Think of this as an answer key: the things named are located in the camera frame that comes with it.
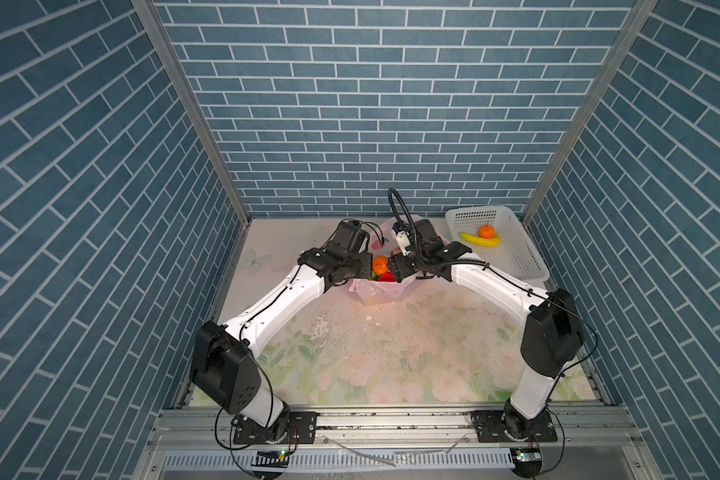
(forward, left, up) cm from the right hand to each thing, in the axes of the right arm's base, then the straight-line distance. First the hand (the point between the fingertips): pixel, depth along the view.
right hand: (396, 256), depth 89 cm
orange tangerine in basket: (+25, -34, -12) cm, 43 cm away
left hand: (-6, +8, +4) cm, 10 cm away
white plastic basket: (+15, -43, -13) cm, 47 cm away
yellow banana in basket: (+22, -32, -15) cm, 41 cm away
